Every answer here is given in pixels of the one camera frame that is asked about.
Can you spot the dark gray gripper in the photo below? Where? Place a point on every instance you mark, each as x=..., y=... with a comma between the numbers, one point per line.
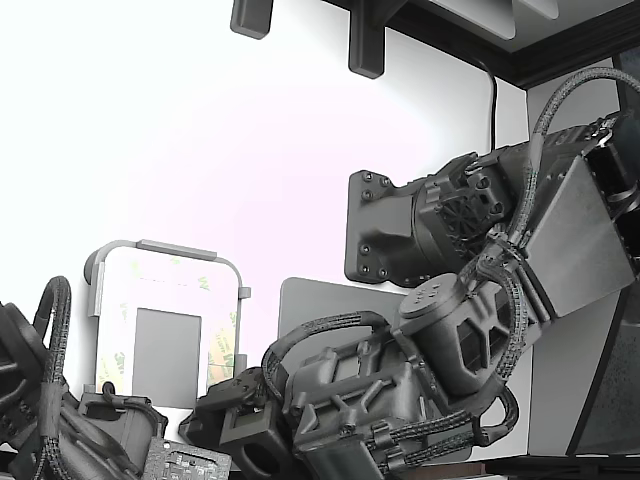
x=260, y=430

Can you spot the panel with tan adhesive liner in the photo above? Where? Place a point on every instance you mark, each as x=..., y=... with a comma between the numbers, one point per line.
x=167, y=360

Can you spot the tan printed tape liner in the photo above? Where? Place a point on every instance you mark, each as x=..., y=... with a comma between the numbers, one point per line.
x=222, y=350

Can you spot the gray circuit board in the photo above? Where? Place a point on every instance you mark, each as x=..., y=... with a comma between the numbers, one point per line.
x=185, y=462

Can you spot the dark gray rectangular mat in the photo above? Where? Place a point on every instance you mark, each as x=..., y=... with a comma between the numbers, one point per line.
x=310, y=300

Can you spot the dark gray idle machine assembly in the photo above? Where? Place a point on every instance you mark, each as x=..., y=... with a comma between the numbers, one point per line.
x=25, y=360

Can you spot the dark speckled side panel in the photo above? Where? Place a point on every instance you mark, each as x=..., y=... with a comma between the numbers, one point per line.
x=620, y=390

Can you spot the wide pale gray slat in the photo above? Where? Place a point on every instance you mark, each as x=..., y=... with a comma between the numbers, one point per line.
x=480, y=15

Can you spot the narrow pale gray slat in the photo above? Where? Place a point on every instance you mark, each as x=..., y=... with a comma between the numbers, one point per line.
x=537, y=7

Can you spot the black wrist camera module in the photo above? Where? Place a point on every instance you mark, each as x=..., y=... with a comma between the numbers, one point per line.
x=230, y=390

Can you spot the short dark gray bracket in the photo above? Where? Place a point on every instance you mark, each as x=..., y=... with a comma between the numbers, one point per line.
x=250, y=17

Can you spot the long dark gray bracket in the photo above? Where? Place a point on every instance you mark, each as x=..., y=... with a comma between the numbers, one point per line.
x=365, y=45

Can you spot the black shelf frame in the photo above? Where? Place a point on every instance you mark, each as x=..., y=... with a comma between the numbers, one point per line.
x=530, y=62

